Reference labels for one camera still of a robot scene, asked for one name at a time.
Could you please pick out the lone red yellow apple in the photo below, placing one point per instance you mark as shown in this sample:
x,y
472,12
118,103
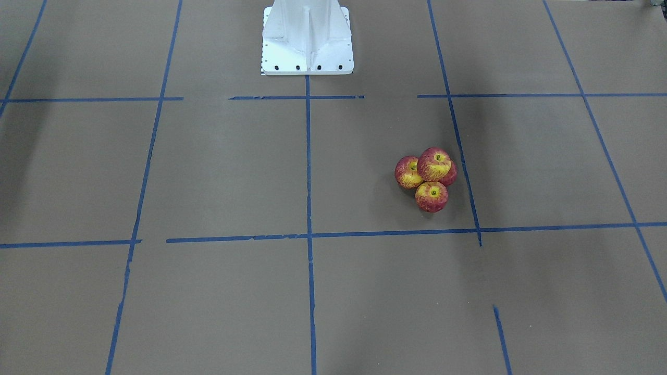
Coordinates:
x,y
434,164

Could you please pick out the back red yellow apple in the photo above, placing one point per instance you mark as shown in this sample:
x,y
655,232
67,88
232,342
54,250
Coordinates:
x,y
406,173

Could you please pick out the front red yellow apple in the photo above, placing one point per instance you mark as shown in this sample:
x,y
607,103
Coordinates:
x,y
431,196

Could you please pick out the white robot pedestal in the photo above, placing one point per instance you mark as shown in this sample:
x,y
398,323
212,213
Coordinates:
x,y
306,37

